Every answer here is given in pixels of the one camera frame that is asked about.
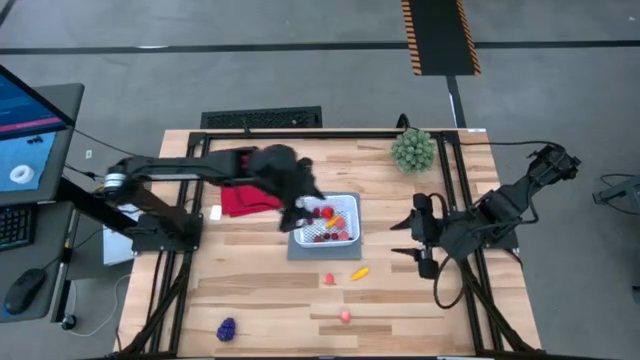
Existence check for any red cloth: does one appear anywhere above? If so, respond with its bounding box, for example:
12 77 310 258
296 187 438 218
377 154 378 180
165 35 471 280
219 152 284 219

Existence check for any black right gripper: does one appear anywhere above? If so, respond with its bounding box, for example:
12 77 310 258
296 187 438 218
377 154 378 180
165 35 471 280
389 193 449 280

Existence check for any white box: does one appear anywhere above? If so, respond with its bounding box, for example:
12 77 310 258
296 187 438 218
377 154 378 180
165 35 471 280
102 204 139 266

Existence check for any grey square mat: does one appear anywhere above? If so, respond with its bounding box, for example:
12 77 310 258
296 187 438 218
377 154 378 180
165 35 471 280
286 190 363 262

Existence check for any black stand base with cables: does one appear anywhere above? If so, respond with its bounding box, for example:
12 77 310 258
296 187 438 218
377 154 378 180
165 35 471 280
592 172 640 232

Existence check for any black metal table frame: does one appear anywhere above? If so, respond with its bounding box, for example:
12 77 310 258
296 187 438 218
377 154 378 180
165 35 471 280
117 128 546 359

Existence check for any black mat with orange stripes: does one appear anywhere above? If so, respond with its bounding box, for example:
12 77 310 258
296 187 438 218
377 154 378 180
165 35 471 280
401 0 482 77

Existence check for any white mesh plastic basket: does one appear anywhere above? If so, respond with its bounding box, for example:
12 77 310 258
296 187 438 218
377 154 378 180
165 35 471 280
293 193 362 249

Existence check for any grey desk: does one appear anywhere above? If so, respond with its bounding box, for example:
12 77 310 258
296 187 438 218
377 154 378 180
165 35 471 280
0 82 85 321

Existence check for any purple grape bunch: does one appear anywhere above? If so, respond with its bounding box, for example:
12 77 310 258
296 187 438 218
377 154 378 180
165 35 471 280
216 317 238 343

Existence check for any computer monitor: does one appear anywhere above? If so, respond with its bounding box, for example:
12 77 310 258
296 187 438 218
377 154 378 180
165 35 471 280
0 64 76 207

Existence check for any black keyboard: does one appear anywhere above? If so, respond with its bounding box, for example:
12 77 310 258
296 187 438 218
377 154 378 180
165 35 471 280
0 204 36 251
200 105 324 130

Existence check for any green grape bunch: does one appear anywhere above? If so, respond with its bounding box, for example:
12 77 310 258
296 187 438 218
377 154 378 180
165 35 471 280
390 128 436 175

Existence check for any black monitor stand bar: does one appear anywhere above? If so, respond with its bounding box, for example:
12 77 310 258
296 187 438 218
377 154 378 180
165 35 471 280
54 177 139 236

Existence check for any black computer mouse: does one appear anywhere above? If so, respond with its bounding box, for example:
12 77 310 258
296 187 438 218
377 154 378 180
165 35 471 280
3 268 47 316

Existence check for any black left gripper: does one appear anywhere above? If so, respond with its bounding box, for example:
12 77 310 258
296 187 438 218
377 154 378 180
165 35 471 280
247 143 326 234

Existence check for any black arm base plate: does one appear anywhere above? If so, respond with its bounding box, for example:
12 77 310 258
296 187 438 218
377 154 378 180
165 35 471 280
132 213 204 253
487 232 519 251

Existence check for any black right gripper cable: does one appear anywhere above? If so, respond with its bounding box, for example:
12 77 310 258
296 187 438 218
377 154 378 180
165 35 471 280
433 254 466 310

